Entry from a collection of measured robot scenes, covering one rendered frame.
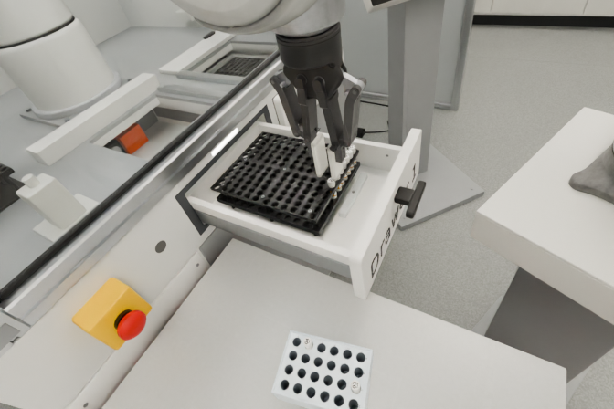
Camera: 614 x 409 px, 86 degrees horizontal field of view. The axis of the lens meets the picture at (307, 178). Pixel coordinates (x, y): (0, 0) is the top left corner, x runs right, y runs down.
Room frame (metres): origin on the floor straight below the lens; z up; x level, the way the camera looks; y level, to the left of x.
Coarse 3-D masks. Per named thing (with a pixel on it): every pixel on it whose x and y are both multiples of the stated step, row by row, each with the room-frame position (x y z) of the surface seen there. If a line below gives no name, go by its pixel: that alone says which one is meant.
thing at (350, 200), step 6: (360, 174) 0.45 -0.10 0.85; (366, 174) 0.45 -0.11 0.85; (360, 180) 0.44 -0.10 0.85; (354, 186) 0.43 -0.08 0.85; (360, 186) 0.42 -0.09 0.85; (354, 192) 0.41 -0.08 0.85; (348, 198) 0.40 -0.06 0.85; (354, 198) 0.40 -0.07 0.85; (348, 204) 0.39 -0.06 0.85; (342, 210) 0.38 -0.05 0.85; (348, 210) 0.38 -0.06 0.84; (342, 216) 0.37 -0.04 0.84
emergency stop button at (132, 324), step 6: (132, 312) 0.25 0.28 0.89; (138, 312) 0.25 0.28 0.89; (126, 318) 0.24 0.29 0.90; (132, 318) 0.24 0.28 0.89; (138, 318) 0.25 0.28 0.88; (144, 318) 0.25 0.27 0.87; (120, 324) 0.24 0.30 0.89; (126, 324) 0.24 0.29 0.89; (132, 324) 0.24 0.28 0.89; (138, 324) 0.24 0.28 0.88; (144, 324) 0.25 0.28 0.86; (120, 330) 0.23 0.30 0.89; (126, 330) 0.23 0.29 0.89; (132, 330) 0.23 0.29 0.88; (138, 330) 0.24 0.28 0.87; (120, 336) 0.23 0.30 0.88; (126, 336) 0.23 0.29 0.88; (132, 336) 0.23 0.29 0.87
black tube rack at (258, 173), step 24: (264, 144) 0.59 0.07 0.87; (288, 144) 0.54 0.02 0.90; (240, 168) 0.50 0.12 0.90; (264, 168) 0.48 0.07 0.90; (288, 168) 0.46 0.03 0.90; (312, 168) 0.45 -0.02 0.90; (240, 192) 0.43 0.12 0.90; (264, 192) 0.42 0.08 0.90; (288, 192) 0.40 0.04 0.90; (312, 192) 0.39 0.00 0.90; (336, 192) 0.40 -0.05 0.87; (264, 216) 0.39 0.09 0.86; (288, 216) 0.38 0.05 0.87; (312, 216) 0.34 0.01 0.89
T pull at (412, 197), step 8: (424, 184) 0.33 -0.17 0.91; (400, 192) 0.33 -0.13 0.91; (408, 192) 0.33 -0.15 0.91; (416, 192) 0.32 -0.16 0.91; (400, 200) 0.32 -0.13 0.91; (408, 200) 0.31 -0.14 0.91; (416, 200) 0.31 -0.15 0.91; (408, 208) 0.30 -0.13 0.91; (416, 208) 0.29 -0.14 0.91; (408, 216) 0.29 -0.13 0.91
